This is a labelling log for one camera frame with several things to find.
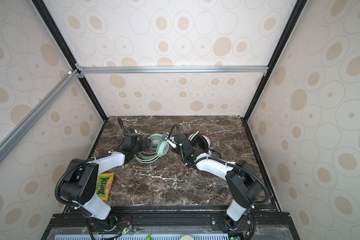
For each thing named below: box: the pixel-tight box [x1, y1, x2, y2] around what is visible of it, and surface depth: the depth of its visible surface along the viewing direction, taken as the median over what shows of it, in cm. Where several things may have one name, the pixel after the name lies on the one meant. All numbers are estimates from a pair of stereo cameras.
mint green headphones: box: [135, 133, 170, 164], surface depth 96 cm
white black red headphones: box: [188, 130, 211, 150], surface depth 98 cm
